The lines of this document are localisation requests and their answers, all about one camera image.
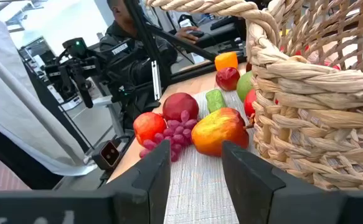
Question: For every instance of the yellow bell pepper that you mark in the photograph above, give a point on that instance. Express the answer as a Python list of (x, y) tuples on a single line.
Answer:
[(283, 32)]

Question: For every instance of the black background robot arm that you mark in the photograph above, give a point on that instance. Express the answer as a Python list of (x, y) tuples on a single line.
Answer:
[(131, 81), (75, 71)]

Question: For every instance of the yellow red peach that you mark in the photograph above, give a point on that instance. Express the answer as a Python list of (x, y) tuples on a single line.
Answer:
[(218, 132)]

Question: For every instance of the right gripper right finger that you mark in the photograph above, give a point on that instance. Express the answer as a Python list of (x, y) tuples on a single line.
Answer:
[(256, 193)]

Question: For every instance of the bright red apple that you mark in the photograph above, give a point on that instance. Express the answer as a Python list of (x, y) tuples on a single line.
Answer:
[(249, 104)]

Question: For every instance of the red bell pepper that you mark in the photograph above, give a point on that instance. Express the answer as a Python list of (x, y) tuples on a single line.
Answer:
[(302, 50)]

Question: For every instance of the green pear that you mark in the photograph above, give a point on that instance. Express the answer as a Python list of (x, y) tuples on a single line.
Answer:
[(244, 86)]

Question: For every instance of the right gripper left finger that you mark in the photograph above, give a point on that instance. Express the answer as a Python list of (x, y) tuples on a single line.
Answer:
[(137, 199)]

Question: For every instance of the black desk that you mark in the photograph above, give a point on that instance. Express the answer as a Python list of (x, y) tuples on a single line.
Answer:
[(224, 34)]

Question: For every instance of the white fabric sheet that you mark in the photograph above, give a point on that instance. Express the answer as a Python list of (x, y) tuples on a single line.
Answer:
[(13, 93)]

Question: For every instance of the orange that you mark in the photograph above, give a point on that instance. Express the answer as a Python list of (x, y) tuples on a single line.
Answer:
[(226, 60)]

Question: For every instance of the person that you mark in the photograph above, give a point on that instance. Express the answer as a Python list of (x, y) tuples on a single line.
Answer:
[(119, 12)]

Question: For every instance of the purple grape bunch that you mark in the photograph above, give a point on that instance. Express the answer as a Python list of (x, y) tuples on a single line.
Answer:
[(176, 137)]

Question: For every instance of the woven wicker basket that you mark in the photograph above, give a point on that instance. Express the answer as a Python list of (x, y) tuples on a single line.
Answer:
[(309, 124)]

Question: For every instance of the small red apple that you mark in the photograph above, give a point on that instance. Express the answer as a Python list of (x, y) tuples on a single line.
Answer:
[(228, 78)]

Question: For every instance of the dark red apple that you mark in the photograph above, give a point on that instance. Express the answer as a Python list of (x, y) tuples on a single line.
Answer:
[(179, 104)]

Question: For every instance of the small green produce piece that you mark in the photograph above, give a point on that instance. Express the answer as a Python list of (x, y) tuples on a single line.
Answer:
[(215, 100)]

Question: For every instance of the grey woven placemat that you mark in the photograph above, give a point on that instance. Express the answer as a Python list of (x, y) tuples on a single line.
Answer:
[(196, 186)]

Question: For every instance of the small black table camera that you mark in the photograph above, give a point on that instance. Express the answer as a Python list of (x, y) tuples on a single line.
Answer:
[(106, 154)]

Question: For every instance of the red orange peach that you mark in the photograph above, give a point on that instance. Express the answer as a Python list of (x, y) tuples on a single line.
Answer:
[(148, 127)]

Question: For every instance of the black computer mouse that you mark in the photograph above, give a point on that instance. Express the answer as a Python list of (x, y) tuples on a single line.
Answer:
[(196, 33)]

